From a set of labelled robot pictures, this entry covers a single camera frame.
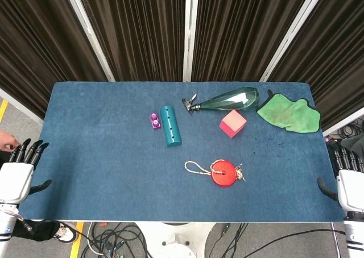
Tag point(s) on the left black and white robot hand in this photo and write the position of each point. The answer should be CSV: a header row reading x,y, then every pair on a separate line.
x,y
15,181

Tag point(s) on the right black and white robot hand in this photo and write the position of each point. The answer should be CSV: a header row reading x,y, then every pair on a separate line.
x,y
351,189

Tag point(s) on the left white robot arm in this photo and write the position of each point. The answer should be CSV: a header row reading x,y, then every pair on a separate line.
x,y
7,224

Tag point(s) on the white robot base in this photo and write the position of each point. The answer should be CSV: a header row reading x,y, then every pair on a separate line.
x,y
176,238

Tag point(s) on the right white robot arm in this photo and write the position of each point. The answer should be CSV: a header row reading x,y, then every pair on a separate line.
x,y
355,235

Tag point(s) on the person's bare hand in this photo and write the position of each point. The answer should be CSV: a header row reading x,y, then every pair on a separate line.
x,y
7,141

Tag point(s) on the black trouser leg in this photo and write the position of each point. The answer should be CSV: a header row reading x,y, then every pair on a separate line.
x,y
37,231

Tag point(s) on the white sneaker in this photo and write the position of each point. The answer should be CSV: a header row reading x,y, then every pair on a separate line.
x,y
66,233

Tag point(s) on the green microfibre cloth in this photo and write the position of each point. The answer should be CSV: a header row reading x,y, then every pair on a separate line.
x,y
290,116

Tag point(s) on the blue carpet table cover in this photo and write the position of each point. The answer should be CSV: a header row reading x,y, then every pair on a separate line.
x,y
113,155

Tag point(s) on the dark brown curtain panel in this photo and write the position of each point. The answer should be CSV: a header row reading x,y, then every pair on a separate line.
x,y
34,42
136,30
241,30
335,56

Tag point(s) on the pink foam cube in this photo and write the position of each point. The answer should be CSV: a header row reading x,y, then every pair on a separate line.
x,y
231,124

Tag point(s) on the green transparent spray bottle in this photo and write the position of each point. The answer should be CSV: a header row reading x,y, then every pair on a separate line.
x,y
236,100

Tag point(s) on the purple toy brick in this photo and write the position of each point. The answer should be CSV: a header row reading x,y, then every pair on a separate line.
x,y
156,124

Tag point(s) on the teal half-round block with holes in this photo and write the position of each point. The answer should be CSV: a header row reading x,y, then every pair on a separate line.
x,y
170,127

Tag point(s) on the white frame post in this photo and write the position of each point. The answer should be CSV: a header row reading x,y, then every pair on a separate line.
x,y
190,33
90,33
344,123
290,33

